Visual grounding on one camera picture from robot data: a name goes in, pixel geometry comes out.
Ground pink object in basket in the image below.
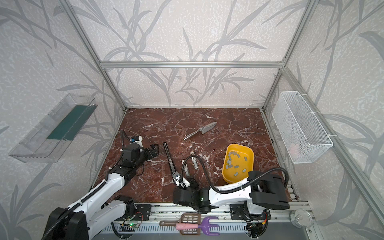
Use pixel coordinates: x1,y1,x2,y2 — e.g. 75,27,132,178
288,144,301,160

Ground white wire mesh basket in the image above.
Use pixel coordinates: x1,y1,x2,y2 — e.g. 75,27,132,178
272,91,333,164

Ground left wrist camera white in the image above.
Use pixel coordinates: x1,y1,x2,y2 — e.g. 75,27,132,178
129,136,143,147

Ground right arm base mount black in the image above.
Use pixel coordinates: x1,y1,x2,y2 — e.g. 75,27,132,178
230,204,271,222

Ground round metal tin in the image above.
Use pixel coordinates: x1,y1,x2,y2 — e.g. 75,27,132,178
290,209,313,229

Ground black stapler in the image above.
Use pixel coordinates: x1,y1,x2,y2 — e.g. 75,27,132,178
163,142,180,184

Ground green sponge in bin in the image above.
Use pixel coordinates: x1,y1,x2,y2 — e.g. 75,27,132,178
47,105,97,141

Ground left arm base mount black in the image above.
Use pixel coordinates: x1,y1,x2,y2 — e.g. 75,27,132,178
130,204,152,221

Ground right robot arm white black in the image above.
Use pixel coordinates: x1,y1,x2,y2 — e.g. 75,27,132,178
173,155,290,215

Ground brown toy spatula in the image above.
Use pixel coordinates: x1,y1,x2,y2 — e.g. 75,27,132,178
159,213,202,235

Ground purple toy rake pink handle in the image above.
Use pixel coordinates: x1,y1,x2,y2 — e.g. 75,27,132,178
176,216,220,236

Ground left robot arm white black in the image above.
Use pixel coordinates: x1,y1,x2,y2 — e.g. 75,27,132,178
42,143,160,240

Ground silver metal trowel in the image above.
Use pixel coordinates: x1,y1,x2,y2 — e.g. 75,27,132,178
183,122,217,141

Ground clear plastic wall bin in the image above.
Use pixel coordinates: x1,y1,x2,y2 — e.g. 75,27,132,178
9,94,97,163

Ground small beige stapler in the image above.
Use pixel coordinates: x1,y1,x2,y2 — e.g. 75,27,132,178
191,157,199,170
184,165,190,177

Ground yellow plastic tray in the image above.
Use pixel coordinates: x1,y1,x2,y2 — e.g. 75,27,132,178
222,144,254,184

